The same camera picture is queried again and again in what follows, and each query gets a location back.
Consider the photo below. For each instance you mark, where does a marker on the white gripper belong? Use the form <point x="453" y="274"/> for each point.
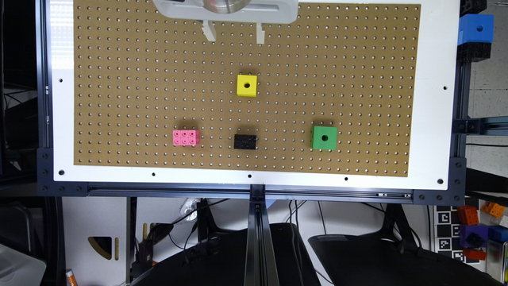
<point x="260" y="11"/>

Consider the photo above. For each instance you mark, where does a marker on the green cube block with hole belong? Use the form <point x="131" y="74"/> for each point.
<point x="324" y="137"/>

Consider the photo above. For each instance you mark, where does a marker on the yellow cube block with hole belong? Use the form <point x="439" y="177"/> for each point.
<point x="247" y="85"/>

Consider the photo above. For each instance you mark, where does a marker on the brown pegboard panel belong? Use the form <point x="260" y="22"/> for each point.
<point x="140" y="75"/>

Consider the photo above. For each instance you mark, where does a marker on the black studded brick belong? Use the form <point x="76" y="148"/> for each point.
<point x="245" y="141"/>

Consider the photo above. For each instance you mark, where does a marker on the pink studded brick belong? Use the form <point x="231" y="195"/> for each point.
<point x="185" y="137"/>

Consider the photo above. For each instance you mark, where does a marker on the white base board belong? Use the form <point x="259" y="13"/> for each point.
<point x="432" y="119"/>

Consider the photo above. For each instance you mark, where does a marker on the black office chair left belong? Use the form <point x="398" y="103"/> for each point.
<point x="225" y="265"/>

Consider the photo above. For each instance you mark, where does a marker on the black office chair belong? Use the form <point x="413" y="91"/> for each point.
<point x="225" y="265"/>
<point x="362" y="260"/>

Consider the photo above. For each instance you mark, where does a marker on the black office chair right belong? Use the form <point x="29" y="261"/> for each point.
<point x="362" y="260"/>

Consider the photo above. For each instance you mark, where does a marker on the orange brick on shelf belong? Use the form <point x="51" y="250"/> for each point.
<point x="468" y="215"/>

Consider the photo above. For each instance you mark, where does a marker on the fiducial marker sheet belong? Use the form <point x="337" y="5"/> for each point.
<point x="447" y="234"/>

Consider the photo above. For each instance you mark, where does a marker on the purple brick on shelf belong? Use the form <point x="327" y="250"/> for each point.
<point x="474" y="236"/>

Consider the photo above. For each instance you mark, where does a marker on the yellow-orange brick on shelf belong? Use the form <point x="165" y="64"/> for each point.
<point x="493" y="209"/>

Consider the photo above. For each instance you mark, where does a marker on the red brick on shelf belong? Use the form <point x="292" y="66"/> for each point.
<point x="474" y="254"/>

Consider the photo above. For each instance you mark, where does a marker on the dark aluminium extrusion frame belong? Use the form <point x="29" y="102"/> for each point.
<point x="258" y="238"/>

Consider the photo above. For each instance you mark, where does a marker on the blue cube block on frame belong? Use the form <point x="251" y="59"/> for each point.
<point x="476" y="28"/>

